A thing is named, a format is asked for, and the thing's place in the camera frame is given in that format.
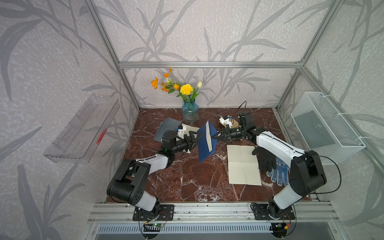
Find dark blue envelope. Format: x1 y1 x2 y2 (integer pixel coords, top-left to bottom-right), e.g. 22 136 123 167
198 121 218 163

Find beige lined letter paper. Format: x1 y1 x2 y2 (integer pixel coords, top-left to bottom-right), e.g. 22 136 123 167
206 121 213 153

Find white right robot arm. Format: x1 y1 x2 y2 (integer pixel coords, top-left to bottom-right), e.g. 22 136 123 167
212 124 327 214

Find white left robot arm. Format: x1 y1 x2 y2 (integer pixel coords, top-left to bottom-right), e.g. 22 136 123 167
107 131 203 216

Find cream envelope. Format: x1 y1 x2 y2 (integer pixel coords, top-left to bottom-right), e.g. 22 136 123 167
184 124 199 136

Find blue glass vase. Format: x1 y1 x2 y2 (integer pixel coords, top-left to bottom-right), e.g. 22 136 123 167
182 100 199 124

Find black work glove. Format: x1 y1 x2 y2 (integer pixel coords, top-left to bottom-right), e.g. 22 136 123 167
252 146 277 173

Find cream unfolded paper sheet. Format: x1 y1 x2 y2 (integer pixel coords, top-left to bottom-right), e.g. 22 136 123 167
227 145 262 186

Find yellow orange artificial flowers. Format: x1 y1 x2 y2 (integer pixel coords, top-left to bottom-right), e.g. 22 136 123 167
151 68 204 103

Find blue dotted white glove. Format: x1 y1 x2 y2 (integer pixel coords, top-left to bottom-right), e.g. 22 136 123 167
267 158 290 186

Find left circuit board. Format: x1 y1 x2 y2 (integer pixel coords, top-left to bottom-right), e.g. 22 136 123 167
143 222 164 232

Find circuit board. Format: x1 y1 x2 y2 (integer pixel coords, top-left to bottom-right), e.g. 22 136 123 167
270 223 291 234
143 222 164 232

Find right circuit board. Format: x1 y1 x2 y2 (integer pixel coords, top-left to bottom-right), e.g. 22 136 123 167
270 223 291 234

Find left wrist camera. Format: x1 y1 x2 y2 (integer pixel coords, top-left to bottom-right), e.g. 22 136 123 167
176 124 187 139

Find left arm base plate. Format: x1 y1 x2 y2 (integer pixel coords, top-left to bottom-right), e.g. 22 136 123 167
133 204 175 222

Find white wire mesh basket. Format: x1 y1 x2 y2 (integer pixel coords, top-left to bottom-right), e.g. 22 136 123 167
291 92 366 165

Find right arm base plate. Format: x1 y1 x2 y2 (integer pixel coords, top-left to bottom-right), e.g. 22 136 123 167
250 203 296 221

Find clear acrylic wall shelf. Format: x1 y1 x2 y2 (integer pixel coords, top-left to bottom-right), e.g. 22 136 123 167
43 94 121 164

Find aluminium front rail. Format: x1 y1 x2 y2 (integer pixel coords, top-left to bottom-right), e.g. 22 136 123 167
87 201 340 224

